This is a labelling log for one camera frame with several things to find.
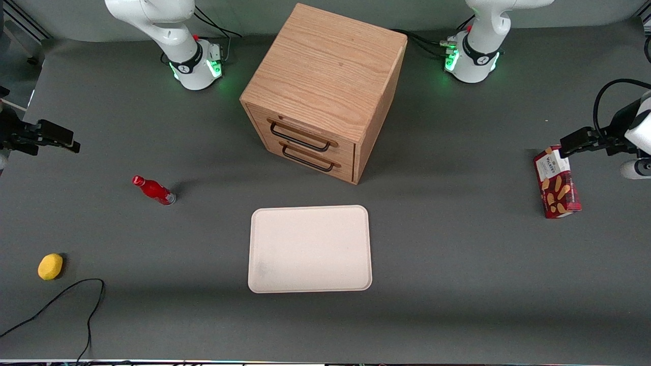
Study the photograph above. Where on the aluminium frame profile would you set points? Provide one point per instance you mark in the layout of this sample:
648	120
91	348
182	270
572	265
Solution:
30	25

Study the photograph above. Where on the red tartan shortbread box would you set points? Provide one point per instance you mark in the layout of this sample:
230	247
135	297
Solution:
558	188

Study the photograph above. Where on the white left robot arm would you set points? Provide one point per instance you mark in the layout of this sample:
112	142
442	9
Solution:
478	56

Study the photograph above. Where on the oak wooden cabinet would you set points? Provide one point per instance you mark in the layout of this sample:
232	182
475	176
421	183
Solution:
325	61

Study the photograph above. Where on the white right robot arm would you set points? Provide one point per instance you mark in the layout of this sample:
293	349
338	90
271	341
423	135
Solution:
173	35

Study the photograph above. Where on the yellow lemon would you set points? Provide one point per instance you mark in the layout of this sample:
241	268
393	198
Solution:
50	267

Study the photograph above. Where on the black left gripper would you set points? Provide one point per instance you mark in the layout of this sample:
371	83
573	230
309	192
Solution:
617	125

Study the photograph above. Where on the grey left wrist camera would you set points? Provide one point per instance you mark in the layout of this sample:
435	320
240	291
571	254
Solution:
635	169

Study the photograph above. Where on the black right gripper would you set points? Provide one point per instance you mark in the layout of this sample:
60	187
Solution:
10	129

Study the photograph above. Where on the small red bottle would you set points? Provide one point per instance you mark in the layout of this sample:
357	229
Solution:
152	189

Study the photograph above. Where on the cream plastic tray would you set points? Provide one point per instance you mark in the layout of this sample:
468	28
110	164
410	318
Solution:
310	249

